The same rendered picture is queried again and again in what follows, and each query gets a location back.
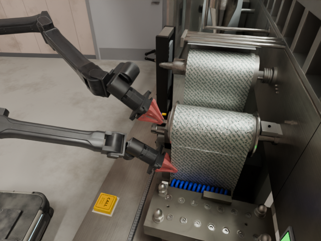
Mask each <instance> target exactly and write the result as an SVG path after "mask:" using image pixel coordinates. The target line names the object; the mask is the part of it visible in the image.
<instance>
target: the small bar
mask: <svg viewBox="0 0 321 241"><path fill-rule="evenodd" d="M203 199H205V200H210V201H214V202H219V203H223V204H228V205H231V203H232V196H228V195H223V194H218V193H214V192H209V191H203Z"/></svg>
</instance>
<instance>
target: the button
mask: <svg viewBox="0 0 321 241"><path fill-rule="evenodd" d="M116 201H117V196H113V195H109V194H105V193H101V194H100V196H99V198H98V200H97V202H96V204H95V205H94V211H98V212H102V213H106V214H109V215H110V214H111V212H112V210H113V208H114V206H115V203H116Z"/></svg>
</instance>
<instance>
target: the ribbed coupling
mask: <svg viewBox="0 0 321 241"><path fill-rule="evenodd" d="M276 77H277V67H272V68H263V70H262V71H258V76H257V79H260V83H265V84H266V83H267V84H268V85H269V86H273V85H274V83H275V81H276Z"/></svg>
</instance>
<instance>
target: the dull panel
mask: <svg viewBox="0 0 321 241"><path fill-rule="evenodd" d="M255 111H257V112H258V109H257V102H256V96H255V90H254V89H253V91H252V92H251V93H248V96H247V99H246V103H245V106H244V109H243V112H246V113H248V114H253V113H254V112H255ZM255 152H256V153H260V155H261V161H262V169H261V171H260V173H259V175H258V177H257V180H256V182H255V184H254V186H253V189H252V191H251V193H250V195H249V202H250V203H251V204H256V205H260V204H264V203H265V202H266V200H267V198H268V196H269V194H270V193H271V191H272V190H271V185H270V179H269V173H268V166H267V160H266V155H265V149H264V143H263V141H258V143H257V148H256V150H255Z"/></svg>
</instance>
